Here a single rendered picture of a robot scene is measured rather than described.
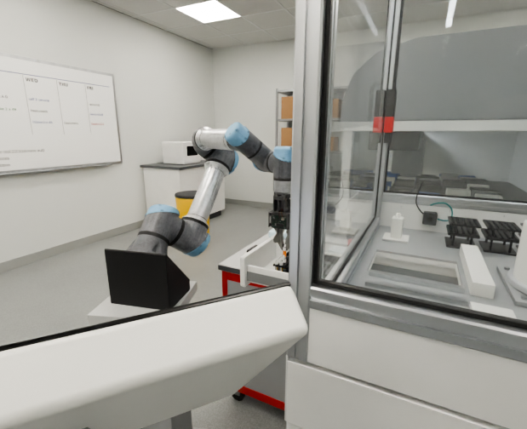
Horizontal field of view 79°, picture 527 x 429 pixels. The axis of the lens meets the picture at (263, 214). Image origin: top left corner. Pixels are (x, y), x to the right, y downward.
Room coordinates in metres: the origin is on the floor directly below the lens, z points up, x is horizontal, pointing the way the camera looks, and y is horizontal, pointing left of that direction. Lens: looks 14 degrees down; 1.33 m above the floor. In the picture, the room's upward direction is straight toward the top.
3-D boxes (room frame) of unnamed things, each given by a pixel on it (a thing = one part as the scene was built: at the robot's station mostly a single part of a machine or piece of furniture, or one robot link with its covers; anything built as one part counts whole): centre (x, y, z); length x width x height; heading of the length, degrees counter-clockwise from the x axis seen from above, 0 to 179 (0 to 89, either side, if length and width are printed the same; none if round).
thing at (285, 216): (1.06, -0.07, 1.08); 0.09 x 0.08 x 0.12; 153
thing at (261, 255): (1.13, 0.01, 0.87); 0.29 x 0.02 x 0.11; 153
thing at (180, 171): (4.90, 1.18, 0.61); 1.15 x 0.72 x 1.22; 154
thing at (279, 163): (1.07, -0.07, 1.24); 0.09 x 0.08 x 0.11; 33
